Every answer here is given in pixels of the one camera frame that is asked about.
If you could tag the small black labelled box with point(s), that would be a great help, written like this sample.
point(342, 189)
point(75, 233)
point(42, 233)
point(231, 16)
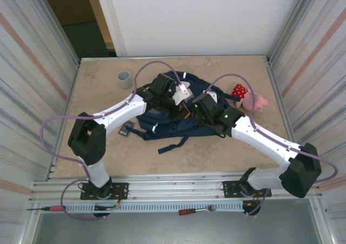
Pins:
point(126, 130)

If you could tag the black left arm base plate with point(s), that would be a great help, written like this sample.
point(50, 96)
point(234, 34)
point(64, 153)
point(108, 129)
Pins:
point(121, 187)

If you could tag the navy blue backpack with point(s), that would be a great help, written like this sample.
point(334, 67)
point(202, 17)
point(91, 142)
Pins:
point(167, 125)

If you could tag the aluminium rail frame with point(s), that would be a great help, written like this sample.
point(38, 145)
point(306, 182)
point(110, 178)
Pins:
point(175, 185)

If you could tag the pink plush toy, red dotted dress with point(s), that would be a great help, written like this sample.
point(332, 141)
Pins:
point(240, 91)

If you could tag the grey plastic cup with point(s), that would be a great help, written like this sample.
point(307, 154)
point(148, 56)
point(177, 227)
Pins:
point(123, 81)

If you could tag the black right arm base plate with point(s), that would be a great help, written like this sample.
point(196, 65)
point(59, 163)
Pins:
point(229, 187)

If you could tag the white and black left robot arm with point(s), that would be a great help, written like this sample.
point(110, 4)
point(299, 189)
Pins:
point(121, 111)

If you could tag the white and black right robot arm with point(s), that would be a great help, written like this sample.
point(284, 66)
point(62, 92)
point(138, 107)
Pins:
point(259, 138)

